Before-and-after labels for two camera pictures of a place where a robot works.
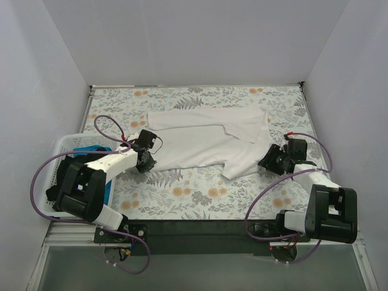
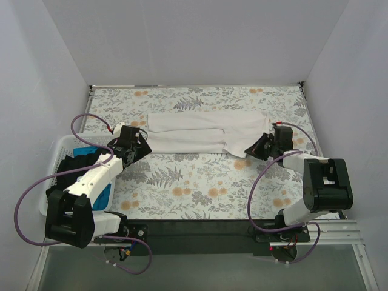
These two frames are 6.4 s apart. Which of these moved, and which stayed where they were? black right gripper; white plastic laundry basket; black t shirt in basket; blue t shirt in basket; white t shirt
Moved: white t shirt; black right gripper
Stayed: black t shirt in basket; blue t shirt in basket; white plastic laundry basket
